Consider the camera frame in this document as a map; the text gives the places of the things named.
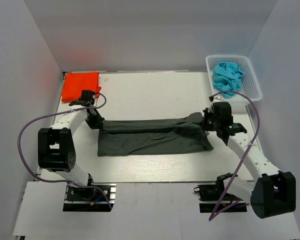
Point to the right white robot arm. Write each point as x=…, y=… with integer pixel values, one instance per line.
x=272, y=192

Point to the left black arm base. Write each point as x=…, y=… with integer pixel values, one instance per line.
x=89, y=200

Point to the folded orange t-shirt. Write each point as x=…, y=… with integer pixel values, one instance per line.
x=76, y=82

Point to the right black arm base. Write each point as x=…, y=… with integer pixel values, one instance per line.
x=209, y=195

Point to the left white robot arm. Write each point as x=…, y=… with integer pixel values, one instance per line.
x=56, y=148

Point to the dark grey t-shirt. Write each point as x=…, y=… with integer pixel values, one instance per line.
x=153, y=137

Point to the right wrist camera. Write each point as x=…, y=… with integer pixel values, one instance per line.
x=215, y=99

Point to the white plastic basket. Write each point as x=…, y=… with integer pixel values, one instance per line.
x=250, y=91

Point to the crumpled light blue t-shirt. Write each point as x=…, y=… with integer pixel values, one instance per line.
x=227, y=78

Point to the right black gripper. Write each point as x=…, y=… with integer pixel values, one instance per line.
x=204, y=126

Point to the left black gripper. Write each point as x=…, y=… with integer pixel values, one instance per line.
x=98, y=124

